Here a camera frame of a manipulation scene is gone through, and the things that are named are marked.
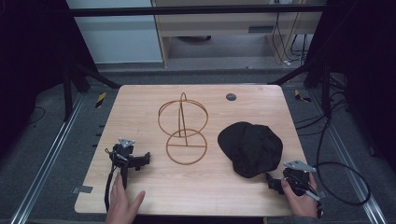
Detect black floor cables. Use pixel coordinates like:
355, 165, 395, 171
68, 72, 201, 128
294, 74, 353, 138

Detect black curtain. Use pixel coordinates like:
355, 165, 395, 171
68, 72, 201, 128
0, 0, 97, 157
306, 0, 396, 175

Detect grey tape piece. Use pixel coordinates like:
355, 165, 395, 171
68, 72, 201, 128
71, 185, 94, 195

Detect light wooden desk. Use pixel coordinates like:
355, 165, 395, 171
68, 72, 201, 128
150, 0, 327, 68

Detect black hat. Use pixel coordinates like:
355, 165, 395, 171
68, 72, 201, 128
217, 120, 285, 179

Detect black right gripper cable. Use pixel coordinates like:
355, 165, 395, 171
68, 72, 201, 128
313, 117, 372, 207

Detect black desk cables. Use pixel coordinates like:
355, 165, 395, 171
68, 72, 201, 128
271, 10, 310, 67

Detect person's right hand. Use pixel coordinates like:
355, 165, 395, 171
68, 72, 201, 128
280, 173, 319, 218

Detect white cabinet panel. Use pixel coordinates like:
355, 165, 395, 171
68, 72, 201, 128
65, 0, 164, 65

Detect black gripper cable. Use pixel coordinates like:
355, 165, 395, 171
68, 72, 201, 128
104, 148, 117, 213
313, 117, 372, 207

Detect aluminium floor rail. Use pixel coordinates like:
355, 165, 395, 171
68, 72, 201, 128
309, 89, 389, 224
8, 92, 86, 224

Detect yellow black striped tape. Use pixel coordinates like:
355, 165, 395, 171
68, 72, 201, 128
94, 91, 107, 109
293, 89, 313, 104

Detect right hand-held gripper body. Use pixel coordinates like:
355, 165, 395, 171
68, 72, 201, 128
281, 160, 322, 202

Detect gold wire hat stand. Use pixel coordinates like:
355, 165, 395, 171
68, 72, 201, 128
157, 91, 209, 166

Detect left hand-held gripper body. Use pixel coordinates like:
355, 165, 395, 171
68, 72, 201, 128
106, 137, 138, 189

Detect black metal frame stand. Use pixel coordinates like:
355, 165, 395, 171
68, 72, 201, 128
61, 59, 121, 123
266, 60, 332, 119

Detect black horizontal frame bar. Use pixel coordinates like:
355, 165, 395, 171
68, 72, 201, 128
66, 5, 329, 18

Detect person's left hand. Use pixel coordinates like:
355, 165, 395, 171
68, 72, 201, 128
105, 173, 147, 224

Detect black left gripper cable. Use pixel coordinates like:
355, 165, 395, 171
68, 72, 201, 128
104, 148, 117, 213

